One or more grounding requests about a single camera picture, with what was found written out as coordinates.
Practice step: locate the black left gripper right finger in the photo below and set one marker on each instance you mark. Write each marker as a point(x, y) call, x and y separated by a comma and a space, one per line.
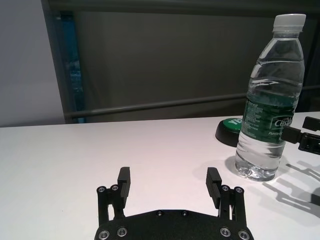
point(220, 192)

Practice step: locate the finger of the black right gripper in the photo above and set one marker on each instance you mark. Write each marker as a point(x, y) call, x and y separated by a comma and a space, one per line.
point(311, 123)
point(300, 137)

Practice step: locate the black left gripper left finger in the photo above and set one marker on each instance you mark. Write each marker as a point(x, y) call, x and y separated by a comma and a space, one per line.
point(120, 192)

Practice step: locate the clear Cestbon water bottle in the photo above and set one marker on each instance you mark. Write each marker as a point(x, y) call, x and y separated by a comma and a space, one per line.
point(270, 100)

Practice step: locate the grey horizontal rail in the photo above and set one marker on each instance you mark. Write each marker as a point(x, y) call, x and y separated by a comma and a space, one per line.
point(162, 103)

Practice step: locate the blue vertical post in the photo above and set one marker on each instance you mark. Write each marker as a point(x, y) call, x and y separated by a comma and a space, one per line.
point(73, 70)

